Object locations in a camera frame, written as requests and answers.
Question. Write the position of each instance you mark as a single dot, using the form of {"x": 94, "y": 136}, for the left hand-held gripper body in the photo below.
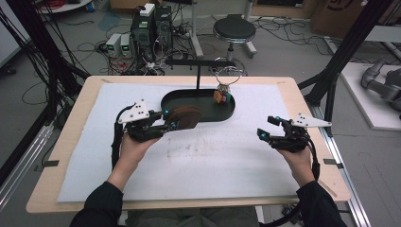
{"x": 135, "y": 113}

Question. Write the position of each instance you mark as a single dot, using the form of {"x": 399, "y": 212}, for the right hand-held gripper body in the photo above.
{"x": 296, "y": 138}

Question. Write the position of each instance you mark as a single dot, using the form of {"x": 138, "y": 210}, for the brown zip wallet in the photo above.
{"x": 186, "y": 118}

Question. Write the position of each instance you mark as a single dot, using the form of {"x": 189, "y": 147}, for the black oval tray with hanger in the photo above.
{"x": 211, "y": 110}

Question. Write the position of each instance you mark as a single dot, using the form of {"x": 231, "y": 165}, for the person's right hand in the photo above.
{"x": 301, "y": 162}

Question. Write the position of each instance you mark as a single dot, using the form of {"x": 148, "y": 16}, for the person's left hand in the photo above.
{"x": 134, "y": 153}

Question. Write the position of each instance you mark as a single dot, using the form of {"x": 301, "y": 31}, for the dark tape strip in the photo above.
{"x": 332, "y": 162}
{"x": 50, "y": 163}

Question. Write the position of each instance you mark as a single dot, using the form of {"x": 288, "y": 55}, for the white foam mat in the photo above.
{"x": 189, "y": 167}

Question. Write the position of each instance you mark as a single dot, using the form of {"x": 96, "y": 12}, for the white power supply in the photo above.
{"x": 113, "y": 44}
{"x": 126, "y": 45}

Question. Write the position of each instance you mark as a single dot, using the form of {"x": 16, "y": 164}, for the white platform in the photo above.
{"x": 362, "y": 107}

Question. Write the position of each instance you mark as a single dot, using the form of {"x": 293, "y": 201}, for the black computer tower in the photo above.
{"x": 142, "y": 34}
{"x": 164, "y": 25}

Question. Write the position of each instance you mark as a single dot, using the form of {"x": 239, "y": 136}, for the person's lap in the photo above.
{"x": 189, "y": 219}

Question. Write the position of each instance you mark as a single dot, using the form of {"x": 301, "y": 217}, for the round black stool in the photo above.
{"x": 235, "y": 29}

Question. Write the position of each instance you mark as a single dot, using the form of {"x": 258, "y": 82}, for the white box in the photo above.
{"x": 147, "y": 9}

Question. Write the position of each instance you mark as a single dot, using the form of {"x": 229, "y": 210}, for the large printed cardboard box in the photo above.
{"x": 334, "y": 15}

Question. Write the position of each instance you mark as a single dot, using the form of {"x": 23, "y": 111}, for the aluminium rail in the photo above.
{"x": 343, "y": 176}
{"x": 22, "y": 170}

